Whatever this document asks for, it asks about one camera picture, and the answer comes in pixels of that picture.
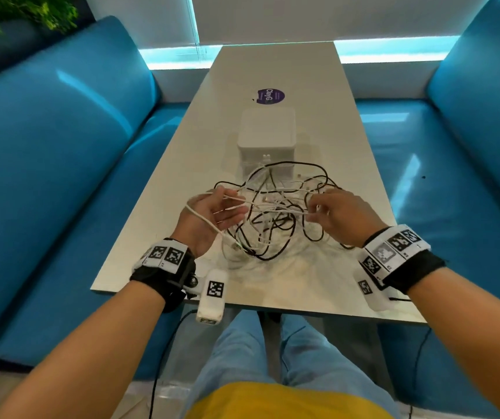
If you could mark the person's right hand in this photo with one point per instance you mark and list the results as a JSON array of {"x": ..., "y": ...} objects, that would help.
[{"x": 346, "y": 215}]

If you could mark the person's left hand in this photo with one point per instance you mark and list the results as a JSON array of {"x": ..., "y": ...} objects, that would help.
[{"x": 202, "y": 213}]

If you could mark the white box with drawers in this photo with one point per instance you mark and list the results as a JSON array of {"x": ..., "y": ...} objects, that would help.
[{"x": 267, "y": 126}]

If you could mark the person's right forearm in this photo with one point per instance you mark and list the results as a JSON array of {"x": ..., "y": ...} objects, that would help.
[{"x": 472, "y": 331}]

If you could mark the person's left forearm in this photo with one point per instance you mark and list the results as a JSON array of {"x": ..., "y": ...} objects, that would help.
[{"x": 88, "y": 357}]

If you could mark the person's blue jeans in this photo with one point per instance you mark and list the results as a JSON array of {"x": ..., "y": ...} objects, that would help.
[{"x": 241, "y": 357}]

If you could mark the person's yellow shirt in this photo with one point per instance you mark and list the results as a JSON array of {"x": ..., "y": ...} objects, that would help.
[{"x": 285, "y": 403}]

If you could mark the black marker-tagged left wristband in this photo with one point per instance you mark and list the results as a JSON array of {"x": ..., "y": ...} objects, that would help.
[{"x": 162, "y": 274}]

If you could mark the black marker-tagged wristband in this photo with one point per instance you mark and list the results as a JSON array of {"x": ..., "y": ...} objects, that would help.
[
  {"x": 162, "y": 274},
  {"x": 407, "y": 257}
]

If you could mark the black marker-tagged right wristband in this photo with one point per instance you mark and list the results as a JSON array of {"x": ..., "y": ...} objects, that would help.
[{"x": 407, "y": 257}]

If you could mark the blue leather sofa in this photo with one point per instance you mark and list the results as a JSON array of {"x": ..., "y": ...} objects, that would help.
[
  {"x": 451, "y": 191},
  {"x": 49, "y": 170}
]

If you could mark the round purple sticker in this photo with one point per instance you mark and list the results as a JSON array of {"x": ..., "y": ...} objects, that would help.
[{"x": 272, "y": 96}]

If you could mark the white table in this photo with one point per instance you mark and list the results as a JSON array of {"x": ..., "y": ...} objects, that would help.
[{"x": 285, "y": 69}]

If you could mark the cyan light strip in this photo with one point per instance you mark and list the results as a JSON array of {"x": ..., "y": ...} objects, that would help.
[{"x": 176, "y": 56}]

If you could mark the green leafy plant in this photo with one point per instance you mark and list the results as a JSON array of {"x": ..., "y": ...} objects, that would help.
[{"x": 53, "y": 13}]

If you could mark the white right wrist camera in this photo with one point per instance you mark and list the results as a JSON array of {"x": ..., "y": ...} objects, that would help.
[{"x": 374, "y": 298}]

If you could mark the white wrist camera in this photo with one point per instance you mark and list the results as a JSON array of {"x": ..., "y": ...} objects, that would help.
[
  {"x": 374, "y": 298},
  {"x": 213, "y": 301}
]

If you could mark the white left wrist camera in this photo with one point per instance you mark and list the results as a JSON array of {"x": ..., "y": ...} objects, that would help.
[{"x": 213, "y": 301}]

